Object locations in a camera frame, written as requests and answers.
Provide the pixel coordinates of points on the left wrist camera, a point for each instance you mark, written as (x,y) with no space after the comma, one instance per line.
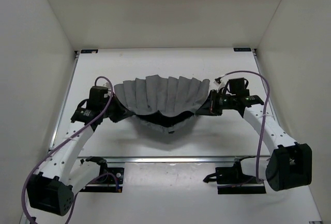
(98,98)

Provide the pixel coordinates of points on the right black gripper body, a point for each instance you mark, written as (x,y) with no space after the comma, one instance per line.
(219,103)

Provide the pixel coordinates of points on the aluminium front rail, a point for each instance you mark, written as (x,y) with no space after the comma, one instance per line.
(169,159)

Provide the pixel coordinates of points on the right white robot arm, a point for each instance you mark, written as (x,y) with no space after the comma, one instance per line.
(290,163)

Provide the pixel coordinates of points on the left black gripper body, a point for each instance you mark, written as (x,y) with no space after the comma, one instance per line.
(111,109)

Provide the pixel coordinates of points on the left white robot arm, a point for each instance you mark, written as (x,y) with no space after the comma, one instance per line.
(54,183)

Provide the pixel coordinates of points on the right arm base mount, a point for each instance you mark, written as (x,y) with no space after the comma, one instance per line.
(231,181)

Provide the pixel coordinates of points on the left blue corner label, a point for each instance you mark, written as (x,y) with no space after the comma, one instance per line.
(89,51)

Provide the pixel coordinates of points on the right blue corner label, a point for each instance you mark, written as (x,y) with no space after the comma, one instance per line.
(242,49)

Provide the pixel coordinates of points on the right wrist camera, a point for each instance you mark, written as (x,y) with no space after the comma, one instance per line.
(239,87)

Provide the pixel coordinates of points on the grey pleated skirt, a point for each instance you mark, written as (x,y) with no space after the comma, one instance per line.
(163,104)

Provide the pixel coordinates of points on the blue corner label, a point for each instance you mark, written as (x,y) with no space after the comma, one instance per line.
(242,49)
(89,51)

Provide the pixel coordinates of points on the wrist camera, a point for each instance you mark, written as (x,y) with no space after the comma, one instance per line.
(98,98)
(239,87)

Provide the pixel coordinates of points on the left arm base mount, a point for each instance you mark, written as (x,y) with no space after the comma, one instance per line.
(110,179)

